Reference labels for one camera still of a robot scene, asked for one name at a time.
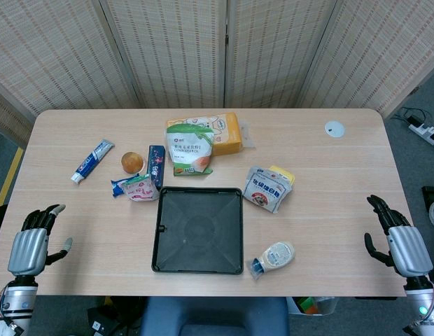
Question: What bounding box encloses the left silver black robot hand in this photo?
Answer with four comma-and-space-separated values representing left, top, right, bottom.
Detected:
7, 204, 74, 277

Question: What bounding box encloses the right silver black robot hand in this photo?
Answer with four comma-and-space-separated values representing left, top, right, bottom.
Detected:
363, 195, 434, 278

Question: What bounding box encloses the pink white snack pouch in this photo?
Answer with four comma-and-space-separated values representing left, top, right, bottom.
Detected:
121, 174, 160, 202

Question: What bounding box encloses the blue white snack packet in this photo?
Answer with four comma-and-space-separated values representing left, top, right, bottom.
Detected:
111, 174, 141, 199

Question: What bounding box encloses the yellow flat packet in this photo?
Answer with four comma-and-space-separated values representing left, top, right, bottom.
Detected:
267, 165, 296, 186

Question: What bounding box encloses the black square plastic tray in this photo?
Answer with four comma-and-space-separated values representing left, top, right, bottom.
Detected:
150, 186, 245, 275

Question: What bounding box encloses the black flat object beside table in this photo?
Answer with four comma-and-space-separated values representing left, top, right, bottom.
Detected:
421, 186, 434, 211

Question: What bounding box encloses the blue white toothpaste tube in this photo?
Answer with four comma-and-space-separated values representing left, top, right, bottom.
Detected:
70, 139, 115, 184

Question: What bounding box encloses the black device under table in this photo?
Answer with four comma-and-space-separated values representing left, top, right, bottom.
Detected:
87, 296, 148, 336

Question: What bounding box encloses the box with green orange items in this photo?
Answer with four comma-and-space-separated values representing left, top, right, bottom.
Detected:
286, 296, 339, 316

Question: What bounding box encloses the white power strip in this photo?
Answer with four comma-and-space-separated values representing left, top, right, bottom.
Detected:
408, 117, 434, 148

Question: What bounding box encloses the cream squeeze bottle blue cap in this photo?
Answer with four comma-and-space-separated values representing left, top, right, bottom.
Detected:
245, 240, 295, 281

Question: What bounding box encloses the dark blue carton box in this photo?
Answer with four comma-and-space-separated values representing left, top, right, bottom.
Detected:
147, 145, 165, 192

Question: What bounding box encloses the white castor sugar bag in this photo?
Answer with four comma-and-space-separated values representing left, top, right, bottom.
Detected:
243, 166, 294, 214

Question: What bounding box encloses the green white corn starch bag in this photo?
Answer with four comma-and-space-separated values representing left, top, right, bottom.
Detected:
164, 124, 215, 177

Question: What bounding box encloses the blue chair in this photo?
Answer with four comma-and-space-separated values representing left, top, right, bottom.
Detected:
139, 296, 291, 336

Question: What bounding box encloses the yellow orange wrapped package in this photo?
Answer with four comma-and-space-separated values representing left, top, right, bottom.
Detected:
167, 111, 257, 157

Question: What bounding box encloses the woven folding screen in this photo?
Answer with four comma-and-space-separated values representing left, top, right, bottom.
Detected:
0, 0, 434, 118

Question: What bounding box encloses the white round cable grommet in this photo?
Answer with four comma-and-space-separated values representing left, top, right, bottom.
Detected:
324, 120, 347, 139

